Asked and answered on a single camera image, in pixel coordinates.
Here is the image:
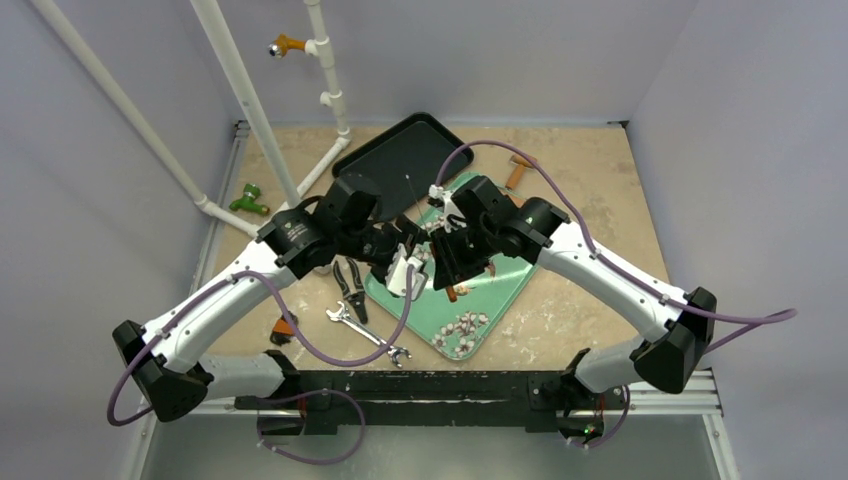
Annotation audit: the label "green floral tray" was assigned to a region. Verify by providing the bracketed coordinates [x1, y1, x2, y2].
[362, 172, 541, 362]

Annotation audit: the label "black plastic tray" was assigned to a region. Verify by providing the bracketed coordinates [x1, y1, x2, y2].
[332, 112, 464, 221]

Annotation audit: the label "wooden dough roller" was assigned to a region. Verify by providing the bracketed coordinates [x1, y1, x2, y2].
[504, 154, 535, 204]

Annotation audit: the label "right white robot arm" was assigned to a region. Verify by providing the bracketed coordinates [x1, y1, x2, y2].
[428, 176, 716, 407]

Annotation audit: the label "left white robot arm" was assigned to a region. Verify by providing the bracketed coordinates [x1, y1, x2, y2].
[107, 175, 427, 426]

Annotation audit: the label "silver open-end wrench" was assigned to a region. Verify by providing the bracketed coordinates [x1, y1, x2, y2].
[325, 301, 413, 369]

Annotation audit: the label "orange black small tool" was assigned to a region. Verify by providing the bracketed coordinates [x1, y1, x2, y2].
[269, 316, 295, 346]

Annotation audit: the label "green plastic faucet tap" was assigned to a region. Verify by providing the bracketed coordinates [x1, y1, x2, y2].
[228, 183, 270, 217]

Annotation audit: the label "orange faucet tap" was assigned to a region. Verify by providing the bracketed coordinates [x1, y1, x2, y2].
[267, 34, 307, 58]

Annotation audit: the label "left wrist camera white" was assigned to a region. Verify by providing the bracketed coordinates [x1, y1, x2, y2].
[385, 244, 428, 301]

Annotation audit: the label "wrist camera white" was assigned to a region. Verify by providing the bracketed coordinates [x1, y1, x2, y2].
[385, 244, 428, 301]
[427, 184, 467, 232]

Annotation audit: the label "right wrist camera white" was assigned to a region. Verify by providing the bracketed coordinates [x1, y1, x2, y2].
[427, 184, 467, 232]

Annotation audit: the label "black handled pliers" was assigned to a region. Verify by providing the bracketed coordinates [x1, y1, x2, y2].
[332, 258, 369, 324]

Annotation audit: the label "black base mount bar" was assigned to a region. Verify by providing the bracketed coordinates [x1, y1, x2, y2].
[234, 352, 625, 438]

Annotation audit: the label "white PVC pipe frame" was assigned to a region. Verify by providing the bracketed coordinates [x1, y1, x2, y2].
[29, 1, 352, 238]

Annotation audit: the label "aluminium rail frame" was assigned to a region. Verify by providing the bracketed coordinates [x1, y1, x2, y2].
[122, 119, 741, 480]

